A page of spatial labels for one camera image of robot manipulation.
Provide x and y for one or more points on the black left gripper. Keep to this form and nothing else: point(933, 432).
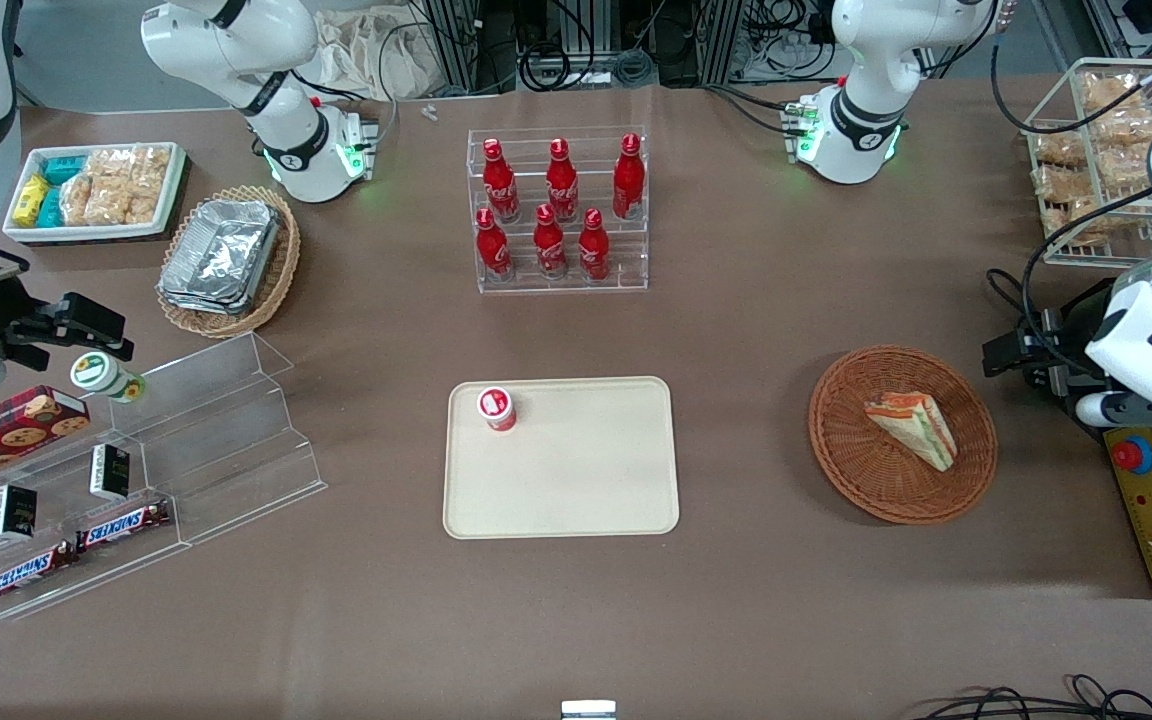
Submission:
point(1063, 360)

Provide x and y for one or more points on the plastic-wrapped triangle sandwich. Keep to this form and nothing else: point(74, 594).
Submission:
point(921, 430)

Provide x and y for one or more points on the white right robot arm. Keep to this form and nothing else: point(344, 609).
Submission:
point(226, 40)

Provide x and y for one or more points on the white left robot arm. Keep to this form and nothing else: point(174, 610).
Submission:
point(871, 50)

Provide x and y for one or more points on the round brown wicker basket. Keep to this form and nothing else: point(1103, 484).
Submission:
point(851, 460)

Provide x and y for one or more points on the oval wicker basket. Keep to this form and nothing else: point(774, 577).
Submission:
point(281, 270)

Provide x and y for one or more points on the beige plastic tray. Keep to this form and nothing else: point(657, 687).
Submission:
point(586, 470)

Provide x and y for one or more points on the green white lidded cup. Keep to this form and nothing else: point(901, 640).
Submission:
point(101, 375)

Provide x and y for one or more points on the teal snack packet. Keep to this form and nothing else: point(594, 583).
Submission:
point(64, 169)
point(51, 208)

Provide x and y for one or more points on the clear bag of crackers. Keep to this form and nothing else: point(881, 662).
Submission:
point(111, 185)
point(149, 180)
point(78, 200)

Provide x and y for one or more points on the red tartan cookie box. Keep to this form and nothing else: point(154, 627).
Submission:
point(6, 430)

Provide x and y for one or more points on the small black snack box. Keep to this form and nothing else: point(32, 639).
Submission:
point(12, 512)
point(110, 472)

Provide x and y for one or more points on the bagged fried snack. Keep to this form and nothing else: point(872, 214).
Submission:
point(1126, 130)
point(1061, 185)
point(1111, 92)
point(1071, 222)
point(1058, 150)
point(1121, 168)

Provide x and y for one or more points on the yellow snack packet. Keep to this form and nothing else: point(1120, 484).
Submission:
point(31, 200)

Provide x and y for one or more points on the white rectangular snack bin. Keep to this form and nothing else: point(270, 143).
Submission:
point(171, 205)

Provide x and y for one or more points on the stack of foil trays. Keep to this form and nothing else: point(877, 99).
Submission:
point(221, 255)

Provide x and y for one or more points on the red emergency stop button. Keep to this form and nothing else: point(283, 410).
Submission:
point(1132, 455)

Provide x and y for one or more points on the clear acrylic stepped shelf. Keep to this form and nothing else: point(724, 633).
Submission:
point(226, 440)

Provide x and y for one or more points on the Snickers chocolate bar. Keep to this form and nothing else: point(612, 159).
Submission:
point(31, 572)
point(124, 525)

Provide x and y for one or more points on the white cloth bag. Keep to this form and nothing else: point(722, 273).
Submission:
point(366, 50)

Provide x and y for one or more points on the clear acrylic bottle rack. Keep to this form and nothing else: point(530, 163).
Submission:
point(626, 255)

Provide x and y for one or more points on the red cola bottle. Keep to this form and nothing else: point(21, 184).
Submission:
point(563, 185)
point(493, 250)
point(593, 250)
point(550, 248)
point(628, 180)
point(501, 185)

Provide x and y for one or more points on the red white lidded cup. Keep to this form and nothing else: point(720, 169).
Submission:
point(497, 408)

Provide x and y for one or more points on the aluminium profile frame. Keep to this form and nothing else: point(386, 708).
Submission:
point(451, 45)

